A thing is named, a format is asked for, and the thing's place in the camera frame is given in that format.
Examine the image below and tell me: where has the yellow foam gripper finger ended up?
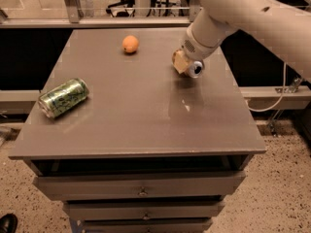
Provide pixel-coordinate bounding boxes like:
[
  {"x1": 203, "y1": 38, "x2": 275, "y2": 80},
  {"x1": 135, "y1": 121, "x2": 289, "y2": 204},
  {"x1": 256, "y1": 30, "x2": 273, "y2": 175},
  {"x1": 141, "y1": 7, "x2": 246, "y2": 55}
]
[{"x1": 172, "y1": 50, "x2": 193, "y2": 74}]

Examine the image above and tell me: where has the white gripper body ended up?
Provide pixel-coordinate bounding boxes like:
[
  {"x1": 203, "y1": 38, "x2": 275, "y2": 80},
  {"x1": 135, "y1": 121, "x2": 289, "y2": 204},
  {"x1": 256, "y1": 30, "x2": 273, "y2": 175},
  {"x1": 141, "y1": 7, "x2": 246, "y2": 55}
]
[{"x1": 181, "y1": 26, "x2": 224, "y2": 60}]

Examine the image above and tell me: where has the orange soda can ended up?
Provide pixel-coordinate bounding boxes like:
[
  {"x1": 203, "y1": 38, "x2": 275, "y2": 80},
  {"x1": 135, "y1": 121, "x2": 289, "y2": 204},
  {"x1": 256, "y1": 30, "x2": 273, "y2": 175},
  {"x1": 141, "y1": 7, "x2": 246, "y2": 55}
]
[{"x1": 186, "y1": 61, "x2": 205, "y2": 79}]

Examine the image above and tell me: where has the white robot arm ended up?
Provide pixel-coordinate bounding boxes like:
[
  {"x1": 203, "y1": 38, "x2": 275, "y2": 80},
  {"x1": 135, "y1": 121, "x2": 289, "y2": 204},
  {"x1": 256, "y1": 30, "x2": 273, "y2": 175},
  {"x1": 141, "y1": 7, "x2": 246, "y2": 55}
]
[{"x1": 172, "y1": 0, "x2": 311, "y2": 81}]

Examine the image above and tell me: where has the green soda can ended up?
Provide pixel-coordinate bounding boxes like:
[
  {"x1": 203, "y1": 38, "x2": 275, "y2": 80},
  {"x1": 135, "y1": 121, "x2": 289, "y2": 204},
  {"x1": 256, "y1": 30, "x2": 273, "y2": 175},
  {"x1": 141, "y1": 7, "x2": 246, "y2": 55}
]
[{"x1": 38, "y1": 78, "x2": 89, "y2": 118}]

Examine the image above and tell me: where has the orange fruit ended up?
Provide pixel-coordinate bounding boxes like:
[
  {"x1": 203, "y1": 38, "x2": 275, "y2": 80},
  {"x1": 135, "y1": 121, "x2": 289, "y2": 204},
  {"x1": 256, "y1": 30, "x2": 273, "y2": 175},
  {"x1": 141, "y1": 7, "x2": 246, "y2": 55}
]
[{"x1": 122, "y1": 35, "x2": 139, "y2": 53}]

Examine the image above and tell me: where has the grey drawer cabinet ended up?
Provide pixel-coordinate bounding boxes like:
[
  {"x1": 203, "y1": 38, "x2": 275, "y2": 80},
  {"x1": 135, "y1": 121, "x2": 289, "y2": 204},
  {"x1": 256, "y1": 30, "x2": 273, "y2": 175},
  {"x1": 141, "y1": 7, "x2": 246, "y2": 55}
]
[{"x1": 8, "y1": 27, "x2": 267, "y2": 233}]

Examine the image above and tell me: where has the bottom grey drawer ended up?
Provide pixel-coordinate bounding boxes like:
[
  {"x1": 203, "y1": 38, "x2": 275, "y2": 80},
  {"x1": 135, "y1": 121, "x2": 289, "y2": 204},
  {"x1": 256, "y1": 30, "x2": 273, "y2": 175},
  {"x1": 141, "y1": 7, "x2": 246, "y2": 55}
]
[{"x1": 82, "y1": 218, "x2": 213, "y2": 233}]

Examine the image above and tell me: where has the grey drawer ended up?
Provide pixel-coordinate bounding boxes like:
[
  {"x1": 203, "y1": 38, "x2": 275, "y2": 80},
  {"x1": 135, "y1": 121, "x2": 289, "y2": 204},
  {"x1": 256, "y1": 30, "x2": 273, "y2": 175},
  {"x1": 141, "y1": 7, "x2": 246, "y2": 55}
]
[
  {"x1": 33, "y1": 171, "x2": 245, "y2": 201},
  {"x1": 82, "y1": 218, "x2": 213, "y2": 233},
  {"x1": 64, "y1": 198, "x2": 225, "y2": 220}
]

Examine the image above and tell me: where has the middle grey drawer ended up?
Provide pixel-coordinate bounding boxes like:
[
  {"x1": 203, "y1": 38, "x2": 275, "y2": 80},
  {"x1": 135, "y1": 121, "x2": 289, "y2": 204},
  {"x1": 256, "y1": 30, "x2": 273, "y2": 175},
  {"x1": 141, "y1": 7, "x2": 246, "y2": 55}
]
[{"x1": 64, "y1": 198, "x2": 225, "y2": 220}]

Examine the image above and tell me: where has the top grey drawer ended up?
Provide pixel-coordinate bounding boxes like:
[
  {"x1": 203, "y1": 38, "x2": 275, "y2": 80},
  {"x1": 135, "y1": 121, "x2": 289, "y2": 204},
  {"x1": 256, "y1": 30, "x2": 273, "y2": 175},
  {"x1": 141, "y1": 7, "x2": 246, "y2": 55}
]
[{"x1": 33, "y1": 171, "x2": 245, "y2": 201}]

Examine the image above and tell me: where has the black shoe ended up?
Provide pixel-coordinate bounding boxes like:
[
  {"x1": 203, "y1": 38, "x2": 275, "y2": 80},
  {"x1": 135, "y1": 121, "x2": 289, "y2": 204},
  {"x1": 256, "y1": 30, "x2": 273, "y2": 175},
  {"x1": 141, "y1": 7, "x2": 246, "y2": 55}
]
[{"x1": 0, "y1": 214, "x2": 17, "y2": 233}]

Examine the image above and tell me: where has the white cable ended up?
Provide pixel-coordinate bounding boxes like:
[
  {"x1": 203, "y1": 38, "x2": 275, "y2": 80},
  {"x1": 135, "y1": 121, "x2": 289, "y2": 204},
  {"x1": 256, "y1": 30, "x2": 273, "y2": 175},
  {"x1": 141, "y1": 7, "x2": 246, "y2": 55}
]
[{"x1": 246, "y1": 61, "x2": 288, "y2": 113}]

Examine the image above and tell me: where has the metal railing frame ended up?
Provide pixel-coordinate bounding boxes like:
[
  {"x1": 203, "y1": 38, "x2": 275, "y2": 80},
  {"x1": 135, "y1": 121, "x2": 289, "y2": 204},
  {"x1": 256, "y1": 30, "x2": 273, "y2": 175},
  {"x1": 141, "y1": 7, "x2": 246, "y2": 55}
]
[{"x1": 0, "y1": 0, "x2": 201, "y2": 28}]

